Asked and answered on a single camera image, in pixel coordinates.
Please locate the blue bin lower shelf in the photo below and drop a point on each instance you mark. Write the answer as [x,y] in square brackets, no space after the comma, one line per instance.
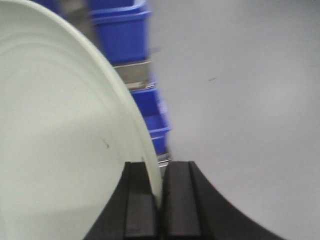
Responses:
[155,114]

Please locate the blue plastic bin right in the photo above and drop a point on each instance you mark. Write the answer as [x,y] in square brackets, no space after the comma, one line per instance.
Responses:
[122,28]

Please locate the stainless steel shelf rack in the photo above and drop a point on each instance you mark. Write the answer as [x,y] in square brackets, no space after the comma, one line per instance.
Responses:
[136,75]

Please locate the green round plate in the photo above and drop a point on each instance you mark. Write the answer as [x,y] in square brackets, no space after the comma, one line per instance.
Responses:
[68,124]

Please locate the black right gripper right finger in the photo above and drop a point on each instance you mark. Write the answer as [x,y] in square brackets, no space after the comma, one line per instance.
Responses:
[192,209]

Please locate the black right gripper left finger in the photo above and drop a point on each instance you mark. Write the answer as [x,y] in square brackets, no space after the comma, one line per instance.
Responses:
[131,212]

